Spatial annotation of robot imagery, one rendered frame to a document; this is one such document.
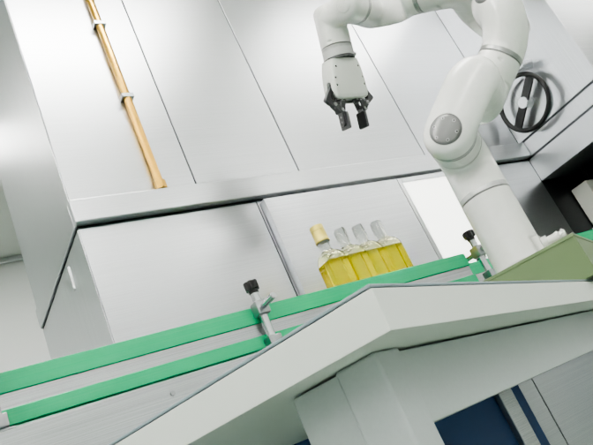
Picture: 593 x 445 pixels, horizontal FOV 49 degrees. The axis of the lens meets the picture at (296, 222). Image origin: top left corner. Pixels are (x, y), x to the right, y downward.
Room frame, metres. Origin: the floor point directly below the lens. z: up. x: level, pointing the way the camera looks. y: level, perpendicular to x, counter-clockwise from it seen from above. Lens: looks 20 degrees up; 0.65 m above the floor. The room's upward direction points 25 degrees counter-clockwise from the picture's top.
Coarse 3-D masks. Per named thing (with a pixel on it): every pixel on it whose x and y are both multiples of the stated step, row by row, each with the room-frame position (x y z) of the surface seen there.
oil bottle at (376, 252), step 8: (368, 240) 1.51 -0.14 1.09; (368, 248) 1.49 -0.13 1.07; (376, 248) 1.50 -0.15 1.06; (384, 248) 1.52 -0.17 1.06; (376, 256) 1.50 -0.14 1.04; (384, 256) 1.51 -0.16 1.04; (376, 264) 1.49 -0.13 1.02; (384, 264) 1.50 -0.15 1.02; (392, 264) 1.52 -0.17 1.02; (384, 272) 1.50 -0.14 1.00
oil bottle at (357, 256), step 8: (344, 248) 1.46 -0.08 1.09; (352, 248) 1.46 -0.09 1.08; (360, 248) 1.48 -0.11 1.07; (352, 256) 1.45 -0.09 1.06; (360, 256) 1.47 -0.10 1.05; (368, 256) 1.48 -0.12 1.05; (352, 264) 1.46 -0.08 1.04; (360, 264) 1.46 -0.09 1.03; (368, 264) 1.48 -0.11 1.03; (360, 272) 1.46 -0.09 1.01; (368, 272) 1.47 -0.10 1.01; (376, 272) 1.48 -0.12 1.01
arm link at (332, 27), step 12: (336, 0) 1.25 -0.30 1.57; (348, 0) 1.23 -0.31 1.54; (360, 0) 1.24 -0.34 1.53; (324, 12) 1.29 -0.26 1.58; (336, 12) 1.26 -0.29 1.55; (348, 12) 1.25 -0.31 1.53; (360, 12) 1.26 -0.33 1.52; (324, 24) 1.30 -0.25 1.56; (336, 24) 1.29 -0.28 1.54; (324, 36) 1.31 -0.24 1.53; (336, 36) 1.31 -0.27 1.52; (348, 36) 1.32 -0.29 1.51; (324, 48) 1.32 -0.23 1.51
